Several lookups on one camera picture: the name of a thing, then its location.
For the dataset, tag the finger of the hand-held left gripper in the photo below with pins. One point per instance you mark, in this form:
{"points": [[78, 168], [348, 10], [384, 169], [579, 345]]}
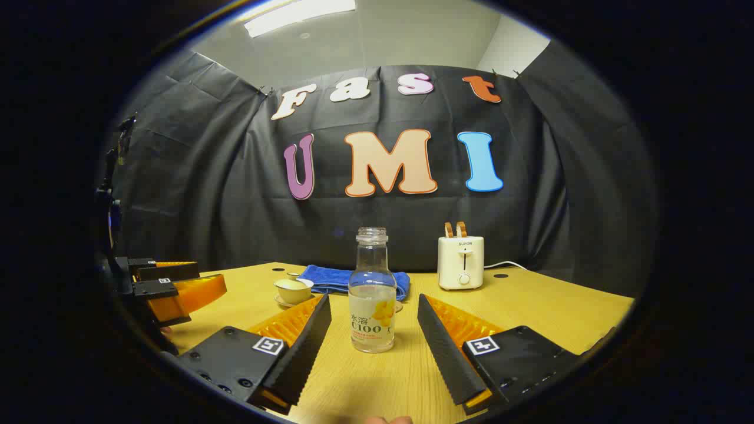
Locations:
{"points": [[156, 288], [171, 272]]}

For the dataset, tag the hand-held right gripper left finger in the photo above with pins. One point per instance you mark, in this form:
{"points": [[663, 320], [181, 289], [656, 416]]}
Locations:
{"points": [[306, 347]]}

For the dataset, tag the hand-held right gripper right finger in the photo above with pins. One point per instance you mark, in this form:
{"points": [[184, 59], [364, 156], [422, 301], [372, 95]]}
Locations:
{"points": [[445, 359]]}

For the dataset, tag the cream ceramic teacup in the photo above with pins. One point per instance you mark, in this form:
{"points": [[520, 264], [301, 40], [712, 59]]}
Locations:
{"points": [[293, 295]]}

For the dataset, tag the clear plastic water bottle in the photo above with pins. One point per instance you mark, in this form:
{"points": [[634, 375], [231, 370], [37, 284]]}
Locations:
{"points": [[372, 312]]}

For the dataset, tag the blue folded towel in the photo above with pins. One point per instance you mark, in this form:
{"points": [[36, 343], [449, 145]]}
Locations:
{"points": [[330, 280]]}

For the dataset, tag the cream toaster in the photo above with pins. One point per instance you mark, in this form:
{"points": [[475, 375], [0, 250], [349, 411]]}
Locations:
{"points": [[460, 262]]}

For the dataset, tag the black backdrop cloth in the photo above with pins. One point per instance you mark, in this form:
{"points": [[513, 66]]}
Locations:
{"points": [[235, 194]]}

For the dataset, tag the toasted bread slice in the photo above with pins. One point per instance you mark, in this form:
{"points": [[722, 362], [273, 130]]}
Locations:
{"points": [[448, 229], [462, 229]]}

